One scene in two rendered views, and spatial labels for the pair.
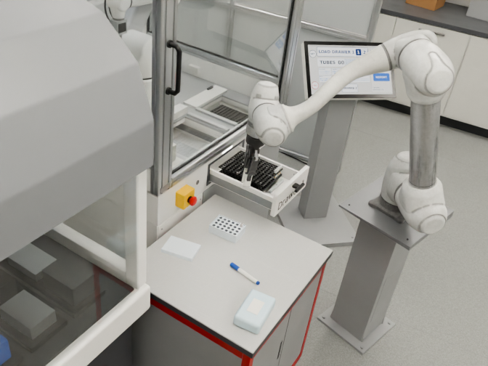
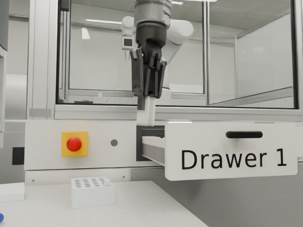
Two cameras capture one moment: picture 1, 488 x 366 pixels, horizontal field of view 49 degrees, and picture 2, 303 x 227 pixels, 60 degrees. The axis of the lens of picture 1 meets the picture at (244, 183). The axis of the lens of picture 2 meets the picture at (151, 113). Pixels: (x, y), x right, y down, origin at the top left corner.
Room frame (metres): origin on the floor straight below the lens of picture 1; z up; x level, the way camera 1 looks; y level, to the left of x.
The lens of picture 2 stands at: (1.37, -0.50, 0.91)
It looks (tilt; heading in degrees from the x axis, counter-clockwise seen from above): 4 degrees up; 49
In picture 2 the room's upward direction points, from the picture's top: straight up
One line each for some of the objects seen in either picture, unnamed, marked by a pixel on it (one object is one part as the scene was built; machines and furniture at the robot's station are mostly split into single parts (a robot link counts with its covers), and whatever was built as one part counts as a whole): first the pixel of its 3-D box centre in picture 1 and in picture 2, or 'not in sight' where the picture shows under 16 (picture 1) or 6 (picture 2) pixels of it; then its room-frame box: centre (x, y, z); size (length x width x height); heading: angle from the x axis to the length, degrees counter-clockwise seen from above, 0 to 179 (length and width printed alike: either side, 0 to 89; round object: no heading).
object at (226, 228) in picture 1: (226, 228); (90, 190); (1.66, 0.04, 0.78); 0.12 x 0.08 x 0.04; 67
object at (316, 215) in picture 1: (328, 156); not in sight; (2.78, -0.49, 0.51); 0.50 x 0.45 x 1.02; 18
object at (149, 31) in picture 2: (254, 144); (150, 47); (1.78, -0.02, 1.12); 0.08 x 0.07 x 0.09; 16
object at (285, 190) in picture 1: (290, 189); (233, 149); (1.86, -0.20, 0.87); 0.29 x 0.02 x 0.11; 152
